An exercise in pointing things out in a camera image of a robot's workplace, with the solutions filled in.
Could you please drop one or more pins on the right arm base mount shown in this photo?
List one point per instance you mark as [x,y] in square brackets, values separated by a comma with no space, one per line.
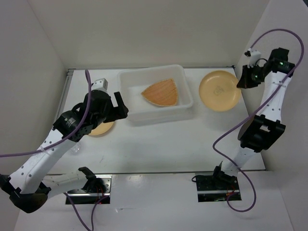
[211,190]

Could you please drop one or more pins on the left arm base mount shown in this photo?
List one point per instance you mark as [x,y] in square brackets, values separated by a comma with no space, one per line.
[90,196]

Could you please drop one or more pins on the triangular woven bamboo basket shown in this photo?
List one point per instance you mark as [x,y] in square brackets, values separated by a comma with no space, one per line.
[163,93]

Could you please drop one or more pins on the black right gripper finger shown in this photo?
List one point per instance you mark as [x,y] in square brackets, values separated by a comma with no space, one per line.
[243,78]
[242,84]

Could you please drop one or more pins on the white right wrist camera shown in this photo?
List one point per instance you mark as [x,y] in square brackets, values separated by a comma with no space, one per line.
[253,56]

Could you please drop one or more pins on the yellow bear plate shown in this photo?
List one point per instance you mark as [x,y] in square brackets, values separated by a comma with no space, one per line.
[102,129]
[218,91]

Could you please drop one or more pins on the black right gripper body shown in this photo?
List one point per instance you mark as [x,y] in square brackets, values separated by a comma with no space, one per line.
[256,76]

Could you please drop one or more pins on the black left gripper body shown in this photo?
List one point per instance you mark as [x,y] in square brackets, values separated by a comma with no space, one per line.
[101,118]

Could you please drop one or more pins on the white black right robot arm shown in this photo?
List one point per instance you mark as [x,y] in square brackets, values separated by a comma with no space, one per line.
[262,129]

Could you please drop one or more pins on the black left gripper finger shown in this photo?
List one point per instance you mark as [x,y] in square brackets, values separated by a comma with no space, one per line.
[118,114]
[119,100]

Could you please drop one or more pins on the clear plastic cup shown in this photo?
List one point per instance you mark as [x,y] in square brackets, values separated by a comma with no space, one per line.
[75,149]

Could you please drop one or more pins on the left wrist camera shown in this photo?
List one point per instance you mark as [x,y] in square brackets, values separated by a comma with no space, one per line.
[100,84]

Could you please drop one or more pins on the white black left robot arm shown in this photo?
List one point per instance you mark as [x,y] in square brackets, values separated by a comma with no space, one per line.
[29,187]

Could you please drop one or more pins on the translucent white plastic bin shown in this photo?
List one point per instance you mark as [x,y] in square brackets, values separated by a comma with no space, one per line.
[141,112]

